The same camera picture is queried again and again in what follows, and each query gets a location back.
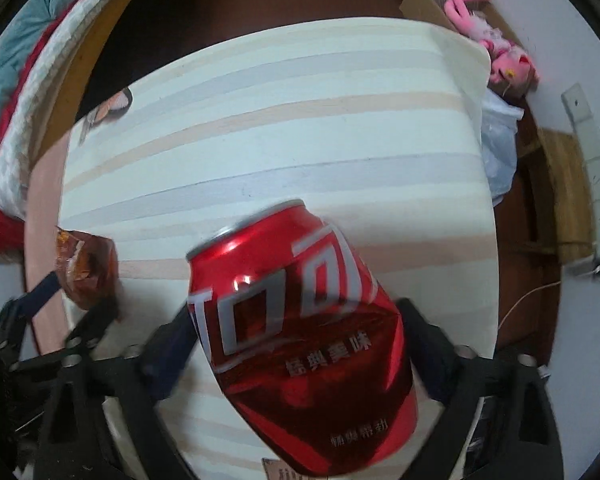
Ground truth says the brown paper card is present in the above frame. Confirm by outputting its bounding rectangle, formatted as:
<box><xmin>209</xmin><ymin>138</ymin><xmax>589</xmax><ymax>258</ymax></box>
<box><xmin>261</xmin><ymin>456</ymin><xmax>301</xmax><ymax>480</ymax></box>

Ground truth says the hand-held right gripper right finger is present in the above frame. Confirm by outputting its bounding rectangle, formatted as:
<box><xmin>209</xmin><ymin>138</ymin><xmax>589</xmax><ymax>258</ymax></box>
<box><xmin>397</xmin><ymin>298</ymin><xmax>565</xmax><ymax>480</ymax></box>

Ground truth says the brown snack wrapper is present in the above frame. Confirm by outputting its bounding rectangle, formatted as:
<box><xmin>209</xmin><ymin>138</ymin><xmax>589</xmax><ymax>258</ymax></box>
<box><xmin>55</xmin><ymin>227</ymin><xmax>120</xmax><ymax>311</ymax></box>

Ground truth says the red soda can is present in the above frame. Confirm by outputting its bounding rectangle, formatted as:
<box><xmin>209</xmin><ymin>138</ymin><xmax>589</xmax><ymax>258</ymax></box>
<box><xmin>186</xmin><ymin>200</ymin><xmax>420</xmax><ymax>478</ymax></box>

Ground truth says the white power strip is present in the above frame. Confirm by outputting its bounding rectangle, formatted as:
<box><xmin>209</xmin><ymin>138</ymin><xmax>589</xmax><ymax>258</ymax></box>
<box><xmin>560</xmin><ymin>82</ymin><xmax>600</xmax><ymax>271</ymax></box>

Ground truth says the white plastic bag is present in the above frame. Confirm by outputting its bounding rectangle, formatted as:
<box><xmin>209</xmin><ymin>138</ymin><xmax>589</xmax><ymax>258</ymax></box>
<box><xmin>480</xmin><ymin>90</ymin><xmax>525</xmax><ymax>206</ymax></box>

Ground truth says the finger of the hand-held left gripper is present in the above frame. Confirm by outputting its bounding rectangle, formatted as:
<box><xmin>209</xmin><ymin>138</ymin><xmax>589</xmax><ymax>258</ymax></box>
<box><xmin>10</xmin><ymin>294</ymin><xmax>123</xmax><ymax>367</ymax></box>
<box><xmin>0</xmin><ymin>270</ymin><xmax>63</xmax><ymax>328</ymax></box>

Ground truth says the teal blanket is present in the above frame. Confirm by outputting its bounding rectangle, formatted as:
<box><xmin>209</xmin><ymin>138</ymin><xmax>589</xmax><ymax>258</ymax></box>
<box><xmin>0</xmin><ymin>0</ymin><xmax>101</xmax><ymax>171</ymax></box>

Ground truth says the wooden stool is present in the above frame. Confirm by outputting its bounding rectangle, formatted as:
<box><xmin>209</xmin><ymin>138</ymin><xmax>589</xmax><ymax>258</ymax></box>
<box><xmin>517</xmin><ymin>127</ymin><xmax>598</xmax><ymax>266</ymax></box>

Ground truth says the brown cardboard box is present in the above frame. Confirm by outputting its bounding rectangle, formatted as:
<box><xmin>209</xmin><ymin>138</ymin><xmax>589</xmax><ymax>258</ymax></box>
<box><xmin>387</xmin><ymin>0</ymin><xmax>541</xmax><ymax>101</ymax></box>

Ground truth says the pink plush toy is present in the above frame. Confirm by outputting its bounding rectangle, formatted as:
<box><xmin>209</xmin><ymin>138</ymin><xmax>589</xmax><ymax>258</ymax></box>
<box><xmin>417</xmin><ymin>0</ymin><xmax>541</xmax><ymax>87</ymax></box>

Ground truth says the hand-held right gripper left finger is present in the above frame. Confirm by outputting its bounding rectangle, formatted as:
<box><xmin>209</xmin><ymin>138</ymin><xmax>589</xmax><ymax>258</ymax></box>
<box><xmin>34</xmin><ymin>305</ymin><xmax>202</xmax><ymax>480</ymax></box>

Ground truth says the striped tablecloth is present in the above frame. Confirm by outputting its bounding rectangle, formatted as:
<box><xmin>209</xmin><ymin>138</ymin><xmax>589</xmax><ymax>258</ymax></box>
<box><xmin>60</xmin><ymin>16</ymin><xmax>498</xmax><ymax>480</ymax></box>

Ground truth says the thin charger cable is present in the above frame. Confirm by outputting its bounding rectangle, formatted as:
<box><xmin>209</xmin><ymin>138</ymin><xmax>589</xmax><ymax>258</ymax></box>
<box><xmin>497</xmin><ymin>265</ymin><xmax>600</xmax><ymax>331</ymax></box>

